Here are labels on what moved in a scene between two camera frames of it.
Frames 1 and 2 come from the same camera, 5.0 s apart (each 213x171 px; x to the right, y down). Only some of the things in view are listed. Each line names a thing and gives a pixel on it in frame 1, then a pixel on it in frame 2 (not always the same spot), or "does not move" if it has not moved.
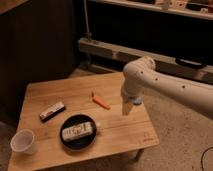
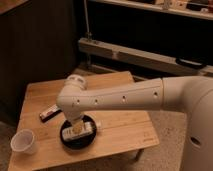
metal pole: [88, 35] does not move
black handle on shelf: [190, 63] does not move
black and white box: [52, 111] does not move
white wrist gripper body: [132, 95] to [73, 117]
